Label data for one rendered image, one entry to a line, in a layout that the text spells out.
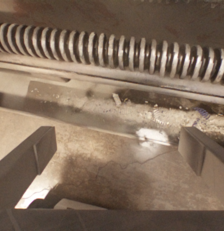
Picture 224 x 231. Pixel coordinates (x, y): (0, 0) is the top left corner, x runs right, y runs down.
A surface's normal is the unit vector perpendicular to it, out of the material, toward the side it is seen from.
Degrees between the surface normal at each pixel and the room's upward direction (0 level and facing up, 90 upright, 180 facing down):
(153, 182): 0
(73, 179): 0
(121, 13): 90
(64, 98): 0
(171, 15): 90
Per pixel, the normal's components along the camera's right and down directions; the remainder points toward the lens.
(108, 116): -0.13, -0.11
